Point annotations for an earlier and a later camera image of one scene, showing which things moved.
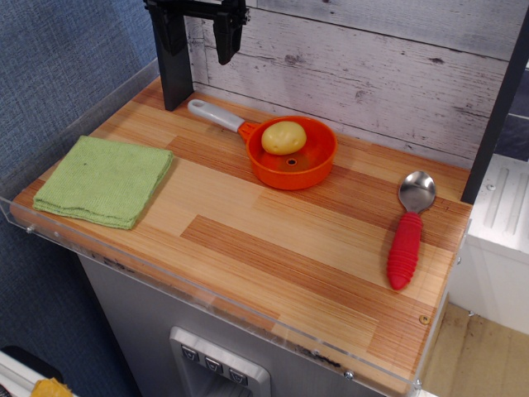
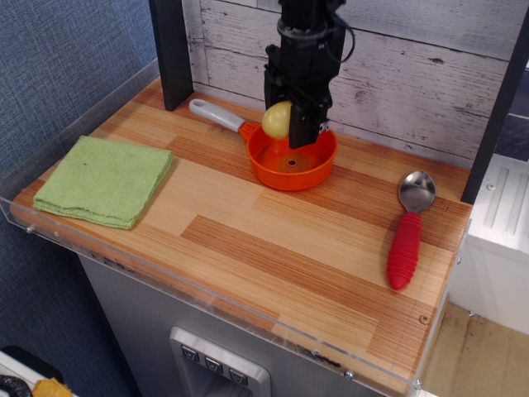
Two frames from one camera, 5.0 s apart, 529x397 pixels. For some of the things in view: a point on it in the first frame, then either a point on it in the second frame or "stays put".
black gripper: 169,24 to 310,66
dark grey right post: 518,59 stays put
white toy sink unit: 491,275 stays put
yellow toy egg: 283,138 to 276,120
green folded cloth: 104,181 stays put
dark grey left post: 173,57 stays put
